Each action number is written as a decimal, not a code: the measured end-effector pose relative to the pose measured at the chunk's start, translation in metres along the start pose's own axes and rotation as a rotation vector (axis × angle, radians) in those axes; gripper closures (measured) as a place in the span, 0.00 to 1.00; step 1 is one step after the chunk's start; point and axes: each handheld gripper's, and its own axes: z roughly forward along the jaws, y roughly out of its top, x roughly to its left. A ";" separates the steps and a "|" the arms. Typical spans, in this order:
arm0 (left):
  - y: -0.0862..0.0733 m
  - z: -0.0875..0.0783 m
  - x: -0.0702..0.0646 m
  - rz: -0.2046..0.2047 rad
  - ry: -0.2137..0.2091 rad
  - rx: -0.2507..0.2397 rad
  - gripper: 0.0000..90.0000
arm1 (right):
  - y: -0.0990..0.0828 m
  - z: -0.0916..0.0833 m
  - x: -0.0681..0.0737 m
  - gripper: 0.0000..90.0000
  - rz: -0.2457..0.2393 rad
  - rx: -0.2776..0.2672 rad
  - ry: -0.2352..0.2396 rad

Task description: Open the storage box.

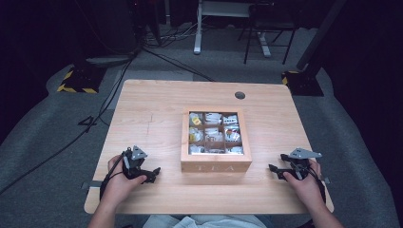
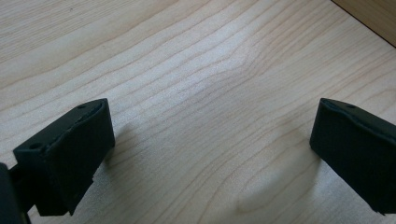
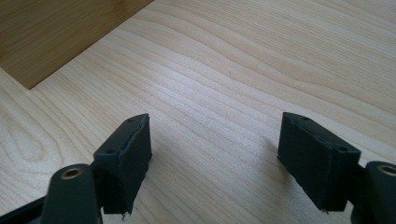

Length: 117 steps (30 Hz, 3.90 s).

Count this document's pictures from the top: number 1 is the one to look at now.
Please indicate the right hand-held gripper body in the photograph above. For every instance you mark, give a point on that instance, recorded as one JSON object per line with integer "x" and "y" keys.
{"x": 300, "y": 161}

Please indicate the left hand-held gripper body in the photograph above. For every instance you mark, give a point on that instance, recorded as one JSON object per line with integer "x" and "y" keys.
{"x": 134, "y": 164}

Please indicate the wooden box lid with window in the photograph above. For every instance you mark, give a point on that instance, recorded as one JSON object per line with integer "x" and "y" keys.
{"x": 185, "y": 136}

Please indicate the wooden tea box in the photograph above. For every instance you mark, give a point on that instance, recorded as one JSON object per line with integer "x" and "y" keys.
{"x": 216, "y": 166}

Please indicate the person's left hand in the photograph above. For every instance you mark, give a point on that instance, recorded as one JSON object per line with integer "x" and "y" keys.
{"x": 122, "y": 186}

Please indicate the person's right hand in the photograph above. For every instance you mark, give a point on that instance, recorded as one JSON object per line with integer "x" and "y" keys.
{"x": 305, "y": 186}

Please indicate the group of tea bag packets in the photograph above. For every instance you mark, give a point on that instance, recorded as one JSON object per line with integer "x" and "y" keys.
{"x": 214, "y": 134}

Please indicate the person's light clothing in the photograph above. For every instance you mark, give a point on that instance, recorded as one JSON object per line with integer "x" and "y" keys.
{"x": 206, "y": 221}

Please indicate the black yellow striped stand base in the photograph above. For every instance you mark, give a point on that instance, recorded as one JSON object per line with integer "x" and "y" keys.
{"x": 82, "y": 80}
{"x": 302, "y": 84}

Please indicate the round grey table grommet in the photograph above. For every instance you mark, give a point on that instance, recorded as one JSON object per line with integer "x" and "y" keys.
{"x": 239, "y": 95}

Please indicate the black chair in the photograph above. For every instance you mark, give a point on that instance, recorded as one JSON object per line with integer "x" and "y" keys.
{"x": 269, "y": 22}

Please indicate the grey table edge bracket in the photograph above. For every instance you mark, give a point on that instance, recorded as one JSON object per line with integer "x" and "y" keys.
{"x": 326, "y": 180}
{"x": 92, "y": 184}

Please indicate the dark slanted stand post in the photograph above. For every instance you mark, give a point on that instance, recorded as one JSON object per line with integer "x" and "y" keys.
{"x": 321, "y": 31}

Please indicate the white desk frame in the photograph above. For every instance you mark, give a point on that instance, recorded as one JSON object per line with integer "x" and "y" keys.
{"x": 199, "y": 28}

